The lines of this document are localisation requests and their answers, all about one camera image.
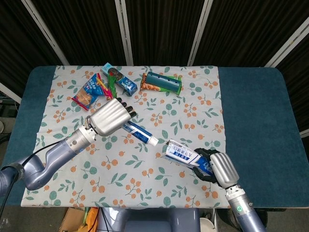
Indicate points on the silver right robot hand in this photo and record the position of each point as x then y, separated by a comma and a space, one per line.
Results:
223, 169

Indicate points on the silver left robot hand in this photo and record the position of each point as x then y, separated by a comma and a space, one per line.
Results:
108, 118

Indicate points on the white blue toothpaste tube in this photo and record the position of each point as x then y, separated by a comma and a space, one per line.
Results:
140, 132

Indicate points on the white blue Crest toothpaste box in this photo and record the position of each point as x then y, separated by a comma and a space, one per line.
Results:
181, 155

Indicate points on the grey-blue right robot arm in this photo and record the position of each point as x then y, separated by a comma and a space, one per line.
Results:
243, 212

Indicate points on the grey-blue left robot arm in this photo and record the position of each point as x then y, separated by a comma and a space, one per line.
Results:
72, 142

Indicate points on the blue green carton box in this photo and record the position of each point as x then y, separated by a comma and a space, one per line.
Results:
123, 83

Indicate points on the blue snack bag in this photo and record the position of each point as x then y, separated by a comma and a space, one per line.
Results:
89, 93

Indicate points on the colourful feather shuttlecock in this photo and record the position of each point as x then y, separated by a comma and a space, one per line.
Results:
112, 84

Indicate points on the green nut snack bag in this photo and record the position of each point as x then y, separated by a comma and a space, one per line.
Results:
149, 86

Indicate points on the white cup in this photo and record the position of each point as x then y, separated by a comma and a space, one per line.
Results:
207, 222

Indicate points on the teal fabric table cover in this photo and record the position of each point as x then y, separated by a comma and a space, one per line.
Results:
260, 120

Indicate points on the teal plastic cylinder holder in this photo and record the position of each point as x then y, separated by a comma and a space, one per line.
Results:
164, 81

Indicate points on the floral orange fruit tablecloth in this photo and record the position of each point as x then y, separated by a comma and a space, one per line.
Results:
144, 178

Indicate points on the grey-blue robot torso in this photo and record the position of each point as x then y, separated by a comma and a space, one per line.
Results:
157, 220

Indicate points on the yellow green bag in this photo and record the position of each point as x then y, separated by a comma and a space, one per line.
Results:
90, 217

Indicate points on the dark folding screen white frame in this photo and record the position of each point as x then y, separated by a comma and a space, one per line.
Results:
169, 29

